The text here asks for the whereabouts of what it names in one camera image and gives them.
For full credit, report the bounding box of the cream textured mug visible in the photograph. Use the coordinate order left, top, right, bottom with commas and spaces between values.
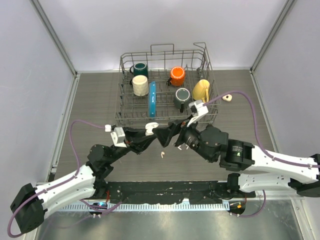
131, 75, 149, 97

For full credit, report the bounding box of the grey wire dish rack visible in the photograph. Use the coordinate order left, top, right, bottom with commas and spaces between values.
115, 42, 218, 128

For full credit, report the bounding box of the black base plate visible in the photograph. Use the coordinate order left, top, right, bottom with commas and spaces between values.
102, 181, 256, 205

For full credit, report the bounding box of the orange mug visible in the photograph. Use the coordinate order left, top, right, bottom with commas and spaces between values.
166, 66, 186, 87

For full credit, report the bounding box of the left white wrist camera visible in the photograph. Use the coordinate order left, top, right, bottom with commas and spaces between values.
104, 124, 127, 148

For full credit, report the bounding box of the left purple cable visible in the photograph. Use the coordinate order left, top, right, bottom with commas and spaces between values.
7, 119, 112, 238

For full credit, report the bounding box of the dark green mug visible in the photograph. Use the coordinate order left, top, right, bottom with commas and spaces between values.
129, 62, 149, 78

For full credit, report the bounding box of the white earbud charging case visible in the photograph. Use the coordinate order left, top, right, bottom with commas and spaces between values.
145, 122, 159, 136

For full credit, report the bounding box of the purple cable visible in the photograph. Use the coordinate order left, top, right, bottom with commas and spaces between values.
7, 119, 112, 238
203, 90, 320, 218

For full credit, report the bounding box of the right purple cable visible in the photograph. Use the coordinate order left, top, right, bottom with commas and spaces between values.
203, 90, 320, 218

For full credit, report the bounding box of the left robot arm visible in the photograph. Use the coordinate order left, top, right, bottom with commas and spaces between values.
7, 122, 159, 238

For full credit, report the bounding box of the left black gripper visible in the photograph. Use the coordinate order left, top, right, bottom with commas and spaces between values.
106, 126, 156, 165

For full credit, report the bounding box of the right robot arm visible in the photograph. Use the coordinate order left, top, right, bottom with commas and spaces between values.
145, 121, 320, 198

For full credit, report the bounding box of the beige earbud case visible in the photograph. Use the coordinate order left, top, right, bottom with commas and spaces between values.
222, 94, 233, 102

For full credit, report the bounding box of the grey mug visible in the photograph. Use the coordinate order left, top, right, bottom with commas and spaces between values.
173, 87, 192, 113

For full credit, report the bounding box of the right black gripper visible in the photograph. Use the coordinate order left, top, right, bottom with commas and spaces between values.
152, 114, 215, 163

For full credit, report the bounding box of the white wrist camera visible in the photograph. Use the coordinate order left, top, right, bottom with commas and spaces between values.
187, 100, 209, 127
104, 124, 127, 148

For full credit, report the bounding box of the white slotted cable duct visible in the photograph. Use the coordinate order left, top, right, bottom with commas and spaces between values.
58, 199, 230, 212

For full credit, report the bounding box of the yellow mug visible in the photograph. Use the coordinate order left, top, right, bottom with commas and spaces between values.
192, 79, 210, 103

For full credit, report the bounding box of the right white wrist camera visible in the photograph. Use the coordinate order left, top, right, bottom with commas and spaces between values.
187, 100, 209, 127

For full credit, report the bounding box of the blue plate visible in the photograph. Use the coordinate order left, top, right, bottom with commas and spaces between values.
148, 81, 157, 118

